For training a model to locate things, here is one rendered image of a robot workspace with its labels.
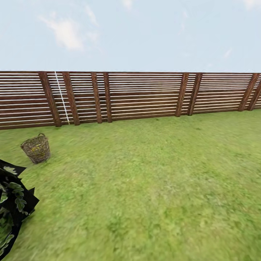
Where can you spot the wicker basket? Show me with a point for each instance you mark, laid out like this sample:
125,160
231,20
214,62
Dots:
44,147

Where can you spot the bush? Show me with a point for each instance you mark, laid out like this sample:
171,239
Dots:
16,203

